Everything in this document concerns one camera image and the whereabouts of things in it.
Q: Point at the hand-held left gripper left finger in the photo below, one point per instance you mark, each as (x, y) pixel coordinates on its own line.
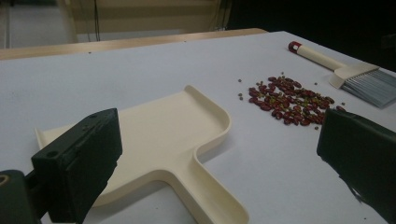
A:
(77, 161)

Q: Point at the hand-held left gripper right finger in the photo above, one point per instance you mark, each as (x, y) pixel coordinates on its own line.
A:
(361, 152)

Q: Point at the cream plastic dustpan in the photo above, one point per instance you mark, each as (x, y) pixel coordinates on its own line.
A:
(162, 133)

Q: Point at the pile of red beans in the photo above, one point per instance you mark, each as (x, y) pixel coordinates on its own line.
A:
(286, 102)

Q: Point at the cream brush with grey bristles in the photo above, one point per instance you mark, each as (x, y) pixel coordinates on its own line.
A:
(317, 57)

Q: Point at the white table board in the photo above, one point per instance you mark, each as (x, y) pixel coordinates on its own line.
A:
(155, 68)

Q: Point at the wooden table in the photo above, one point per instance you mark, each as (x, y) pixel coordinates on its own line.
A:
(124, 43)

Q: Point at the light wooden bench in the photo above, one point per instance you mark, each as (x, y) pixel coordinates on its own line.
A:
(149, 15)

